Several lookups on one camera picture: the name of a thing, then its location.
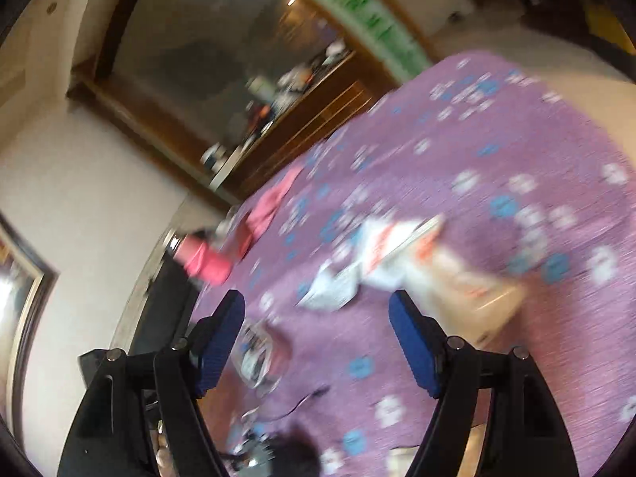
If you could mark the pile of clutter on cabinet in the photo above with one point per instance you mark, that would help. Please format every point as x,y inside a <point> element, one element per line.
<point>288,94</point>

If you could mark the wooden cabinet with glass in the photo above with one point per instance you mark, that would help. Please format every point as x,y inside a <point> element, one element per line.
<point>248,124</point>

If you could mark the pink cloth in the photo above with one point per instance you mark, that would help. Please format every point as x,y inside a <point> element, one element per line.
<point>276,198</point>

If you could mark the clear cartoon print pouch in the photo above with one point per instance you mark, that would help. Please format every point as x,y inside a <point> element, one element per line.
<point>261,355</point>

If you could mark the black bag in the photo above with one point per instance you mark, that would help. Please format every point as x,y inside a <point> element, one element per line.
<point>164,308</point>

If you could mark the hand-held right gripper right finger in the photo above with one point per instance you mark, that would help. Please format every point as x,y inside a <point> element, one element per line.
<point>412,343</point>

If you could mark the pink sleeved bottle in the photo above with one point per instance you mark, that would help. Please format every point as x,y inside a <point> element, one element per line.
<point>206,261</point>

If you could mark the black fluffy pompom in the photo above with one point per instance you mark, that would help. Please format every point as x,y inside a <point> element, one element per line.
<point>295,454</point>

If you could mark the white crumpled printed packet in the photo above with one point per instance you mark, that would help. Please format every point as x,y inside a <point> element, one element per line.
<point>330,285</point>

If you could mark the bamboo painted glass panel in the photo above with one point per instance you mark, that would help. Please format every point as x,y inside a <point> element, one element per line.
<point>367,10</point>

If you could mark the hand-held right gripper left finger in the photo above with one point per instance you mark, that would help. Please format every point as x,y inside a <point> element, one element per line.
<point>218,343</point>

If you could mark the purple floral tablecloth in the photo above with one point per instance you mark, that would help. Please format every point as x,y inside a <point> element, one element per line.
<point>447,184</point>

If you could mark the dark red packet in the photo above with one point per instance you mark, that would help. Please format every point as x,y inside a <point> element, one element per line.
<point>243,241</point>

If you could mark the beige cardboard box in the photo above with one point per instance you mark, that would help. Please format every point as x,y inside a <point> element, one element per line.
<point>477,298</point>

